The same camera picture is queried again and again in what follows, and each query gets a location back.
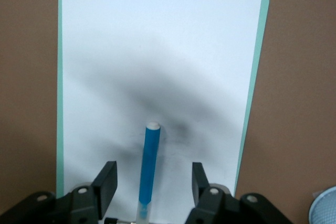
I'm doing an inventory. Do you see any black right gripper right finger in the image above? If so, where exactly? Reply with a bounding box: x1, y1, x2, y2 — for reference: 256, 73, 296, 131
185, 162, 292, 224

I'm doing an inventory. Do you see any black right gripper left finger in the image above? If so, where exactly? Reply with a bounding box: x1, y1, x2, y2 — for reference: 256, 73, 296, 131
0, 160, 118, 224

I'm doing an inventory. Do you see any blue marker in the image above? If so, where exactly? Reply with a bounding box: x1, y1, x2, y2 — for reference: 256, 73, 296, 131
135, 121, 160, 224

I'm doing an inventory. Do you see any light blue mesh pen cup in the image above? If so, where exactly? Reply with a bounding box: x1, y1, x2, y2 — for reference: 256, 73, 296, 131
309, 186, 336, 224

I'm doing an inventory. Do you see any mint green clipboard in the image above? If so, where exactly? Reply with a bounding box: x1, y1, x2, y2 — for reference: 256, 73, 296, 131
56, 0, 270, 224

